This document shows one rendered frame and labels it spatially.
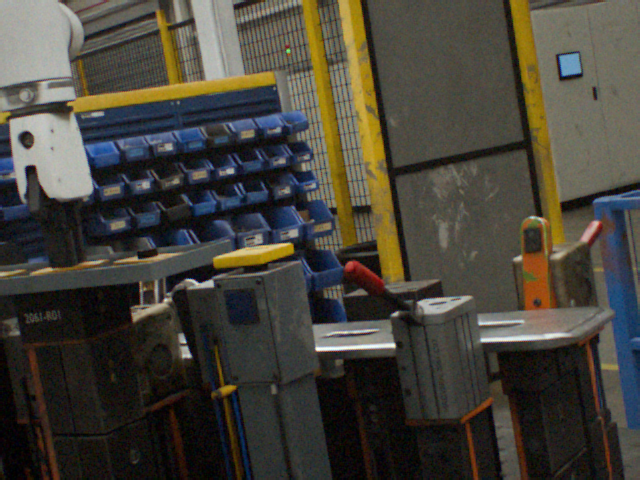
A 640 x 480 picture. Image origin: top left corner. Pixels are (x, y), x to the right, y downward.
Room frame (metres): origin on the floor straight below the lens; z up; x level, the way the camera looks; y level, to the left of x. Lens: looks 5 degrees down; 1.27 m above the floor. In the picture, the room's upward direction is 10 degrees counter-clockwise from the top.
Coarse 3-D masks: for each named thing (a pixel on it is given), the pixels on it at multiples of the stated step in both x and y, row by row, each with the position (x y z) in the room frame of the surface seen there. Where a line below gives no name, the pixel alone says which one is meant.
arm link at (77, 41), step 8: (64, 8) 1.45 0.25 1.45; (72, 16) 1.46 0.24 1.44; (72, 24) 1.44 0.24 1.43; (80, 24) 1.48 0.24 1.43; (80, 32) 1.47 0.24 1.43; (72, 40) 1.44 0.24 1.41; (80, 40) 1.47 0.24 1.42; (72, 48) 1.45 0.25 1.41; (80, 48) 1.48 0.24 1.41; (72, 56) 1.47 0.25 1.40
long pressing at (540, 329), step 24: (504, 312) 1.55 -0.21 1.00; (528, 312) 1.52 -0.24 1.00; (552, 312) 1.49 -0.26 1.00; (576, 312) 1.47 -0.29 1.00; (600, 312) 1.46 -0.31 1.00; (360, 336) 1.56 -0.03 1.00; (384, 336) 1.53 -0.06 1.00; (504, 336) 1.38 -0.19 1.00; (528, 336) 1.36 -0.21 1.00; (552, 336) 1.35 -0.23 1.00; (576, 336) 1.36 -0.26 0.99
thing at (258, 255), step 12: (240, 252) 1.24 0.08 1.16; (252, 252) 1.22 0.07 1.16; (264, 252) 1.21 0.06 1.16; (276, 252) 1.23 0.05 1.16; (288, 252) 1.24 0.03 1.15; (216, 264) 1.23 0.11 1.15; (228, 264) 1.23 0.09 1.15; (240, 264) 1.22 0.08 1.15; (252, 264) 1.21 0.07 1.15; (264, 264) 1.24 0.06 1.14
